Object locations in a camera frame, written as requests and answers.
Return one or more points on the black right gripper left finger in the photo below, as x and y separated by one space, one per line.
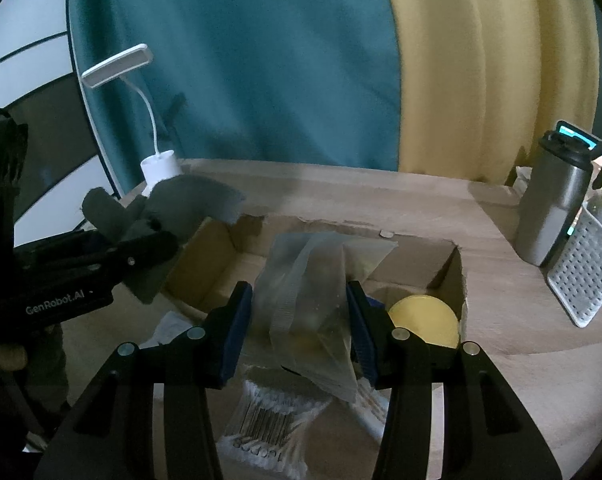
145 415

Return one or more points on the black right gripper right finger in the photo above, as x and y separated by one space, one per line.
488 433

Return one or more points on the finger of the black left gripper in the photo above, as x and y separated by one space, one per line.
88 259

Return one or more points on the grey socks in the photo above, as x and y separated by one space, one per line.
177 206

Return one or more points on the yellow lidded red can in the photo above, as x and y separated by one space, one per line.
429 318

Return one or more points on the bag of cotton swabs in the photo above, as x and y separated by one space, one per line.
267 434

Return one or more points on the clear bag of snacks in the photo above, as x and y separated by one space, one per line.
300 310

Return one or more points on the brown cardboard box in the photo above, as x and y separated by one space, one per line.
218 256

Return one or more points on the white desk lamp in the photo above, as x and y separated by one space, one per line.
160 165

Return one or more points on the white perforated plastic basket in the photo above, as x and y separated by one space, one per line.
576 276

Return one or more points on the teal curtain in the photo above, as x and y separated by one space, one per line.
308 81

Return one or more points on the steel travel mug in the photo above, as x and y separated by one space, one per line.
559 180

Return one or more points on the yellow curtain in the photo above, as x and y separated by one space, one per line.
483 80

